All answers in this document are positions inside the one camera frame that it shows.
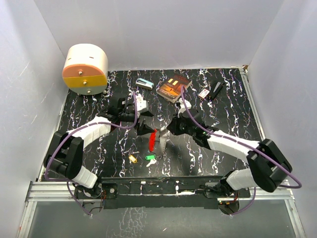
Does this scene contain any black rectangular case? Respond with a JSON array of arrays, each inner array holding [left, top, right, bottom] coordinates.
[[208, 82, 225, 101]]

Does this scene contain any orange paperback book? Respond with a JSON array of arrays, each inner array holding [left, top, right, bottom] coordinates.
[[157, 74, 192, 103]]

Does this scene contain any teal and white stapler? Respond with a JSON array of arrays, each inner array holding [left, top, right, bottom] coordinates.
[[136, 78, 154, 90]]

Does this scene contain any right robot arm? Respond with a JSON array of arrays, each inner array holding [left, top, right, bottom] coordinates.
[[167, 110, 292, 197]]

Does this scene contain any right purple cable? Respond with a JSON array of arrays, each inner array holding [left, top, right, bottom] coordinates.
[[180, 85, 303, 216]]

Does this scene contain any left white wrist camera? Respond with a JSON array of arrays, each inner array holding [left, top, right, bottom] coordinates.
[[136, 94, 149, 113]]

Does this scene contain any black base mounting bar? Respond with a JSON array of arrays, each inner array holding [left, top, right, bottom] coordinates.
[[75, 176, 251, 210]]

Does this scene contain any round pastel drawer cabinet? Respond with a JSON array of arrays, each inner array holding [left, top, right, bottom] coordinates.
[[62, 44, 108, 95]]

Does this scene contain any purple cable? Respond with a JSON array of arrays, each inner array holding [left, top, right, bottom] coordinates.
[[44, 91, 139, 217], [180, 85, 303, 216]]

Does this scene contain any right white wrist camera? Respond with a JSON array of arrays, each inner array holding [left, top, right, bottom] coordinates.
[[176, 99, 191, 116]]

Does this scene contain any aluminium frame rail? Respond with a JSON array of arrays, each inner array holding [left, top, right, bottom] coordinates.
[[17, 179, 306, 238]]

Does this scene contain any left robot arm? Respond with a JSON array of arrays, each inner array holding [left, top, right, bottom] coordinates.
[[44, 94, 154, 198]]

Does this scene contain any metal wire keyring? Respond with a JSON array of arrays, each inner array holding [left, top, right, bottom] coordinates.
[[157, 127, 169, 156]]

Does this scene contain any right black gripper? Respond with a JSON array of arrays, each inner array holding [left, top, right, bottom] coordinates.
[[167, 112, 196, 136]]

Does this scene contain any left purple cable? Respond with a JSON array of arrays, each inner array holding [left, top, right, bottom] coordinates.
[[44, 91, 139, 217]]

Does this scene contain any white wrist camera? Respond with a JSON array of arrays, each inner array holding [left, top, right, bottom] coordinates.
[[136, 94, 149, 113], [176, 99, 191, 116]]

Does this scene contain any yellow tagged key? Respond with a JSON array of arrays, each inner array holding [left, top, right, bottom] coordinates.
[[128, 155, 137, 164]]

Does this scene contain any green tagged key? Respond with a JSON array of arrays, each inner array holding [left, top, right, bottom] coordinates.
[[146, 155, 157, 167]]

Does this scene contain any small red white card box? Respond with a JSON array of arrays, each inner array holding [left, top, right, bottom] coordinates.
[[198, 89, 210, 99]]

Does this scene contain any red keyring opener tool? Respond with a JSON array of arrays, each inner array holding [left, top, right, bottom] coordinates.
[[149, 129, 158, 152]]

